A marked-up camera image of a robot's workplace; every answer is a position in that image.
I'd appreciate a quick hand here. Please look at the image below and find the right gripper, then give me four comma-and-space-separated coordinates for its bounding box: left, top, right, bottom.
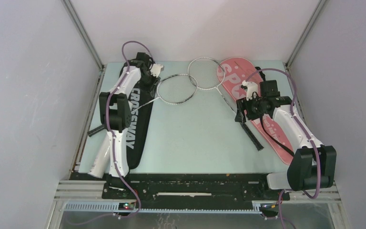
235, 94, 267, 123

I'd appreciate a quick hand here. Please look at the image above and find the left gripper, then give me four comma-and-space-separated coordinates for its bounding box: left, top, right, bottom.
139, 72, 161, 97

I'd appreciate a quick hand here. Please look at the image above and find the black racket bag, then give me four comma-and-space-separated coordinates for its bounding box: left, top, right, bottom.
112, 58, 156, 170

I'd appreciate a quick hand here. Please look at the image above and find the pink sport racket bag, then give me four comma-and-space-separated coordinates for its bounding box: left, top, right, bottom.
221, 57, 310, 165

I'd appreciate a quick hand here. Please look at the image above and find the white shuttlecock tube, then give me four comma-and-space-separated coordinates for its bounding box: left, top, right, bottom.
88, 136, 111, 178

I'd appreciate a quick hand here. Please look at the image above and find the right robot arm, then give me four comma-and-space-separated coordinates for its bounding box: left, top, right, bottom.
235, 80, 336, 199

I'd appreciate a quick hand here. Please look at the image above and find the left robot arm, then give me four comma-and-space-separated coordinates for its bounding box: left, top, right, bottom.
99, 52, 160, 177

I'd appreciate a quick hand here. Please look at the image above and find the left aluminium frame post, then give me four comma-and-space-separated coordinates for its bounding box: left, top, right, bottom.
61, 0, 106, 147

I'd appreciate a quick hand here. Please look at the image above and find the aluminium frame post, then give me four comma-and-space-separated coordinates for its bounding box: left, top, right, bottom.
61, 0, 106, 147
285, 0, 328, 69

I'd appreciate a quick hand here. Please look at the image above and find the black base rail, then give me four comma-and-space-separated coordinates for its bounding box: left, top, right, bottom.
72, 172, 291, 212

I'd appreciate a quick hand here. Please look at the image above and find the right aluminium frame post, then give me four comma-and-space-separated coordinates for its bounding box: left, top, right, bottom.
285, 0, 328, 69

